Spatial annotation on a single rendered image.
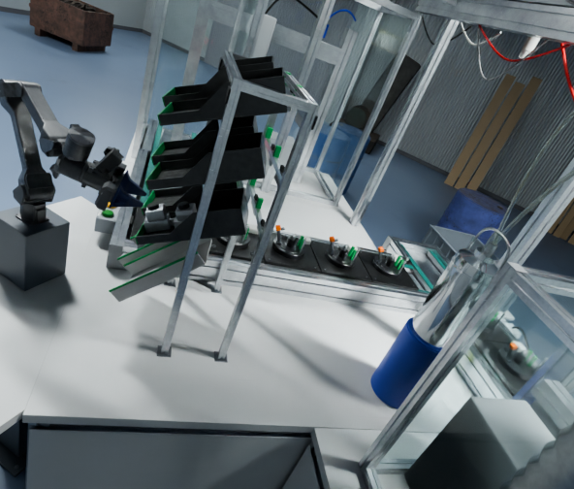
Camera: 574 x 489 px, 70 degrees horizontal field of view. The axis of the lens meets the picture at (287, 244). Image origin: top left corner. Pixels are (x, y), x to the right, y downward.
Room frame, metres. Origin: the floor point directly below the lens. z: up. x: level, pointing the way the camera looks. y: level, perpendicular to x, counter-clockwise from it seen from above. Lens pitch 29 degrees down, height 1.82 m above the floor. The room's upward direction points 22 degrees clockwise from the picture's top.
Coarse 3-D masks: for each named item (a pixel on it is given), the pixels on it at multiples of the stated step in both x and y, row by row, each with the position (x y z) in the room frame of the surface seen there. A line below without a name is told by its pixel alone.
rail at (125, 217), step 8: (144, 152) 1.91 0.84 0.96; (136, 160) 1.79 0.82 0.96; (144, 160) 1.82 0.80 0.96; (136, 168) 1.71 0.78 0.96; (136, 176) 1.65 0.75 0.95; (120, 208) 1.34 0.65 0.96; (128, 208) 1.36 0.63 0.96; (120, 216) 1.29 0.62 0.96; (128, 216) 1.31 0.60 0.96; (120, 224) 1.24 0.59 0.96; (128, 224) 1.26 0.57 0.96; (112, 232) 1.18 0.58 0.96; (120, 232) 1.21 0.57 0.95; (128, 232) 1.33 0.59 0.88; (112, 240) 1.14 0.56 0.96; (120, 240) 1.15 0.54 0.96; (112, 248) 1.11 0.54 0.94; (120, 248) 1.12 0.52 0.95; (112, 256) 1.12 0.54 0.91; (120, 256) 1.12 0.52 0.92; (112, 264) 1.12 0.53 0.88
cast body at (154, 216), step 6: (150, 204) 0.93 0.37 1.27; (156, 204) 0.93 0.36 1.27; (162, 204) 0.95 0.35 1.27; (150, 210) 0.92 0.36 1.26; (156, 210) 0.92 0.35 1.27; (162, 210) 0.92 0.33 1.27; (150, 216) 0.91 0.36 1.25; (156, 216) 0.92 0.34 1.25; (162, 216) 0.92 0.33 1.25; (168, 216) 0.94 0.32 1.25; (144, 222) 0.91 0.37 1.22; (150, 222) 0.91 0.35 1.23; (156, 222) 0.92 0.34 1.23; (162, 222) 0.92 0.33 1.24; (168, 222) 0.93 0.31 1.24; (150, 228) 0.91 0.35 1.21; (156, 228) 0.92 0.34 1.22; (162, 228) 0.92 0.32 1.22; (168, 228) 0.93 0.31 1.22
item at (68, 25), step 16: (32, 0) 6.81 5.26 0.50; (48, 0) 6.80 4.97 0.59; (64, 0) 7.17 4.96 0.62; (32, 16) 6.81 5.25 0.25; (48, 16) 6.80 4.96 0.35; (64, 16) 6.80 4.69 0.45; (80, 16) 6.79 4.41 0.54; (96, 16) 7.07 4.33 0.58; (112, 16) 7.53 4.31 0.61; (48, 32) 6.81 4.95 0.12; (64, 32) 6.80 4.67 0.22; (80, 32) 6.79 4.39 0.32; (96, 32) 7.12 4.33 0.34; (80, 48) 6.89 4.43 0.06; (96, 48) 7.31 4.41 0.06
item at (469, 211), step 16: (464, 192) 4.23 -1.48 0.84; (448, 208) 4.22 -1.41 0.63; (464, 208) 4.03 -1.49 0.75; (480, 208) 3.96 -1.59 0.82; (496, 208) 4.13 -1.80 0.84; (448, 224) 4.08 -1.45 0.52; (464, 224) 3.98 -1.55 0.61; (480, 224) 3.94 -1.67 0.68; (496, 224) 3.98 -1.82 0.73; (480, 240) 3.95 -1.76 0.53
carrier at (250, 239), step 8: (248, 224) 1.56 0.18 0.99; (248, 232) 1.53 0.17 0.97; (256, 232) 1.54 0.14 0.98; (216, 240) 1.37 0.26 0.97; (224, 240) 1.36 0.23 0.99; (240, 240) 1.41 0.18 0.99; (248, 240) 1.43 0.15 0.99; (256, 240) 1.49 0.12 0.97; (216, 248) 1.32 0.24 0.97; (224, 248) 1.34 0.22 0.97; (240, 248) 1.38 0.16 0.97; (248, 248) 1.40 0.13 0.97; (232, 256) 1.32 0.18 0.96; (240, 256) 1.33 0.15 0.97; (248, 256) 1.35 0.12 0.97
